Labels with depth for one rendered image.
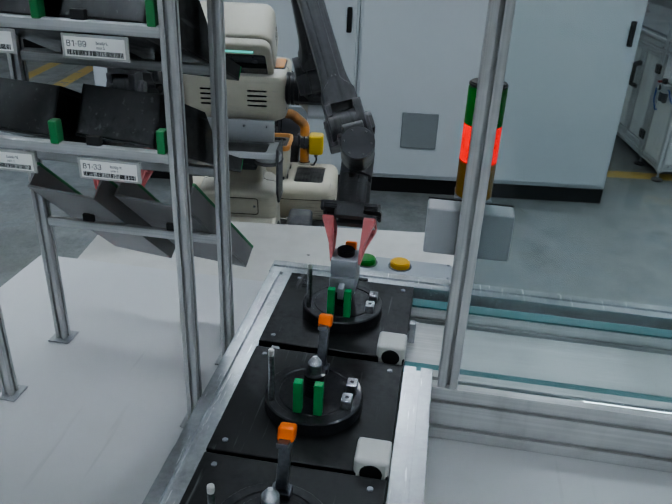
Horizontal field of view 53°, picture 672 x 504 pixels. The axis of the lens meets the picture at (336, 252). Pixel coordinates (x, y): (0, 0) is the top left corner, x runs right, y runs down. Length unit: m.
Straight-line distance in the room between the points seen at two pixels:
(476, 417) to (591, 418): 0.17
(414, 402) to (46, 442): 0.56
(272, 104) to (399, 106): 2.41
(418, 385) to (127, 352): 0.55
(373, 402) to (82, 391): 0.51
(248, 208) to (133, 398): 0.88
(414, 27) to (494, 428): 3.23
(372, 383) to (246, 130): 0.98
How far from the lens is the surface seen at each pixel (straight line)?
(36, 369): 1.32
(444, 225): 0.96
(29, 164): 1.02
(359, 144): 1.11
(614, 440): 1.14
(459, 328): 1.00
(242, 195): 1.93
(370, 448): 0.90
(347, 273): 1.13
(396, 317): 1.20
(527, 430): 1.11
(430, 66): 4.14
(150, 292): 1.50
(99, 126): 1.01
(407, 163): 4.29
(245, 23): 1.77
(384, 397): 1.01
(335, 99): 1.22
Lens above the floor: 1.60
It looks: 27 degrees down
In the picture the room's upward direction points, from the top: 3 degrees clockwise
